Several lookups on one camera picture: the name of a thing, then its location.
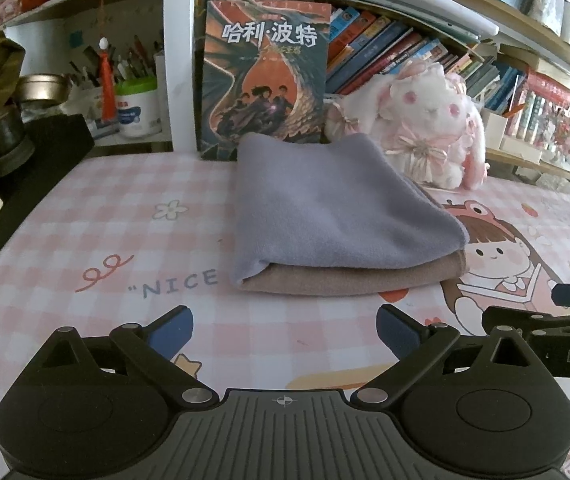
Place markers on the white shelf unit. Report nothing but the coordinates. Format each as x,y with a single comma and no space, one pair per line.
180,60

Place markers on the white storage box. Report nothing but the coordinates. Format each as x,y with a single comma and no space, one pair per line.
495,130

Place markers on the black chair back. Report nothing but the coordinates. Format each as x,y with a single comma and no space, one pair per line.
20,185

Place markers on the pink white plush bunny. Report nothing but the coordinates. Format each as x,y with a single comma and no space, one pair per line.
425,120

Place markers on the row of small figurines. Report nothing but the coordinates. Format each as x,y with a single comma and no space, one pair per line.
565,135

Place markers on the pink checkered cartoon desk mat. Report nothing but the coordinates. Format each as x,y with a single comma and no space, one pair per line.
115,240

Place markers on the orange tassel ornament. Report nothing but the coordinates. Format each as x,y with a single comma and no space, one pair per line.
107,80

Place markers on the purple and tan sweater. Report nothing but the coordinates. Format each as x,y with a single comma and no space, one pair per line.
335,220

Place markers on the grey green tablet case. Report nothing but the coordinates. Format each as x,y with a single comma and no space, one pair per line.
390,12

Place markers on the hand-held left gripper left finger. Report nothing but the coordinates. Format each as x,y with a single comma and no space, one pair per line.
170,331

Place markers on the bunch of pens in holder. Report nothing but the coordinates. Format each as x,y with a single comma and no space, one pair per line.
115,62

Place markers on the round bronze metal tin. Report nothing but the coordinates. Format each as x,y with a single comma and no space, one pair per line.
42,89

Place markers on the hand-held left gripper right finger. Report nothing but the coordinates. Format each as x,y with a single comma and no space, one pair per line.
395,332

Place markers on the white jar with green lid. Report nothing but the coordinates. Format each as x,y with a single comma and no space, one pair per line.
137,110

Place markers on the row of colourful shelf books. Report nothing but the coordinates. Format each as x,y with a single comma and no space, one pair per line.
415,65

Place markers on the red boxed book set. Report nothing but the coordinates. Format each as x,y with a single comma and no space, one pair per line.
545,105

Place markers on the dark fantasy novel book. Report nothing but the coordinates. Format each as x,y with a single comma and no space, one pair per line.
265,75

